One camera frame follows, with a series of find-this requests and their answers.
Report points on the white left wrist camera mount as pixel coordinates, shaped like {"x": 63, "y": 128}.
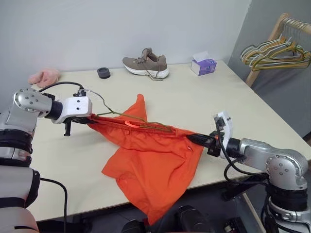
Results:
{"x": 75, "y": 108}

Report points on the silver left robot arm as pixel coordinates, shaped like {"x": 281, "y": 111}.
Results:
{"x": 31, "y": 99}

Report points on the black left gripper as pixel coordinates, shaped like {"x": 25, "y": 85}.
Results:
{"x": 68, "y": 126}

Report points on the black table frame bracket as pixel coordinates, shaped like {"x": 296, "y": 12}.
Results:
{"x": 240, "y": 189}

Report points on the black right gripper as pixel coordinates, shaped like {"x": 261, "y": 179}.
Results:
{"x": 212, "y": 145}

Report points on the dark rounded shape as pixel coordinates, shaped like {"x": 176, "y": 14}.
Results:
{"x": 192, "y": 218}
{"x": 133, "y": 227}

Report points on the brown sneaker white sole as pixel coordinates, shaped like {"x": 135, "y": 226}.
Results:
{"x": 145, "y": 65}

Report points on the wooden clothes rack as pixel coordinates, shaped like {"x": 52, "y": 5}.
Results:
{"x": 273, "y": 31}

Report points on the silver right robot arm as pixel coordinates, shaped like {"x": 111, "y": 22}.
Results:
{"x": 255, "y": 148}

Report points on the pink fluffy slipper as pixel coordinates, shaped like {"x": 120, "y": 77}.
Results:
{"x": 45, "y": 76}

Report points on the purple white tissue box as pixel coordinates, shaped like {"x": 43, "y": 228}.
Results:
{"x": 204, "y": 66}

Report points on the orange shorts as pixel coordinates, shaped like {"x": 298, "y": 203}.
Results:
{"x": 150, "y": 165}

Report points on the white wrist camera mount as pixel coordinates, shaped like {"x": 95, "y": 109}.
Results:
{"x": 75, "y": 108}
{"x": 228, "y": 131}

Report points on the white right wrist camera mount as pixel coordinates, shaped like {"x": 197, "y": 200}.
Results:
{"x": 228, "y": 131}

